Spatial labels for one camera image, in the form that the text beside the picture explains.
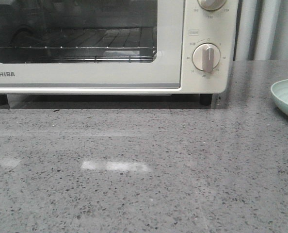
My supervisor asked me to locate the grey white curtain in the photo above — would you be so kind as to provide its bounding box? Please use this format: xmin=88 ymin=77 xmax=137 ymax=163
xmin=234 ymin=0 xmax=288 ymax=61

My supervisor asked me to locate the glass oven door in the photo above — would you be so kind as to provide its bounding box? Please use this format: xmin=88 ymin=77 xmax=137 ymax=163
xmin=0 ymin=0 xmax=185 ymax=93

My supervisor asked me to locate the cream white toaster oven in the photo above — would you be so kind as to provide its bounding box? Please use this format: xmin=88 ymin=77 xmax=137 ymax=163
xmin=0 ymin=0 xmax=238 ymax=95

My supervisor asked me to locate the metal wire oven rack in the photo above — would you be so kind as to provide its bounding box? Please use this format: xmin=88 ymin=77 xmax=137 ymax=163
xmin=0 ymin=28 xmax=157 ymax=64

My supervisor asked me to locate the black left oven foot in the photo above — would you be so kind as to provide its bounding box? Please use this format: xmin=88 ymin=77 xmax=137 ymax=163
xmin=0 ymin=94 xmax=8 ymax=106

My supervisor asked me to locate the black oven foot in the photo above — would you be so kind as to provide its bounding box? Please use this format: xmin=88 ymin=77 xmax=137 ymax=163
xmin=0 ymin=94 xmax=8 ymax=106
xmin=199 ymin=94 xmax=213 ymax=106

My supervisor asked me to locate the beige temperature knob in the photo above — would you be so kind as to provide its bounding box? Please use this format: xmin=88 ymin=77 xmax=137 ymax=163
xmin=198 ymin=0 xmax=226 ymax=11

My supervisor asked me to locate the beige timer knob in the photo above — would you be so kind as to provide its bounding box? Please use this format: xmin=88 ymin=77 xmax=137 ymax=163
xmin=192 ymin=43 xmax=221 ymax=73

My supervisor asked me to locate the black right oven foot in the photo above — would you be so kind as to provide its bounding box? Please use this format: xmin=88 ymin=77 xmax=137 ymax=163
xmin=199 ymin=94 xmax=213 ymax=106

